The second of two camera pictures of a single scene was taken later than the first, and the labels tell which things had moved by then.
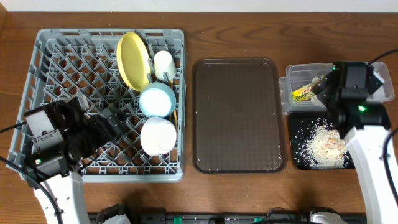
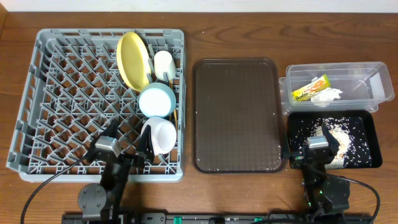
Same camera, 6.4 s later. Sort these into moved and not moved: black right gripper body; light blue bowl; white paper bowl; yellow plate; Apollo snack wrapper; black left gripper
Moved: black right gripper body; black left gripper
Not moved: white paper bowl; yellow plate; light blue bowl; Apollo snack wrapper
